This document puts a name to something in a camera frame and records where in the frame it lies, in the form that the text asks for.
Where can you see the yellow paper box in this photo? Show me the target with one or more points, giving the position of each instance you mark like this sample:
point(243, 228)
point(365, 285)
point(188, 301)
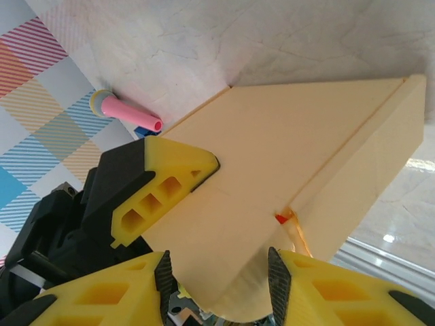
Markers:
point(289, 153)

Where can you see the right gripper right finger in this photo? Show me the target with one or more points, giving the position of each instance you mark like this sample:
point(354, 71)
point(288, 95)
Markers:
point(306, 271)

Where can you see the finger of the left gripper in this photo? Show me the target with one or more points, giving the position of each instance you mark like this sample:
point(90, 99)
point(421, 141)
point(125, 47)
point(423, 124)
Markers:
point(163, 159)

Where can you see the pink toy microphone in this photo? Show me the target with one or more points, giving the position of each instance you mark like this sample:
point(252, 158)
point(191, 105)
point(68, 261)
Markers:
point(125, 113)

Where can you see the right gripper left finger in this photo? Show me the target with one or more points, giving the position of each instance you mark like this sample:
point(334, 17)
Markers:
point(136, 282)

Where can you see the wide aluminium base rail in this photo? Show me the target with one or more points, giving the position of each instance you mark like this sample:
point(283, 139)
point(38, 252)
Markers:
point(391, 265)

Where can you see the small blue block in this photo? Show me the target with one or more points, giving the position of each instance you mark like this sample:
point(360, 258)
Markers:
point(144, 132)

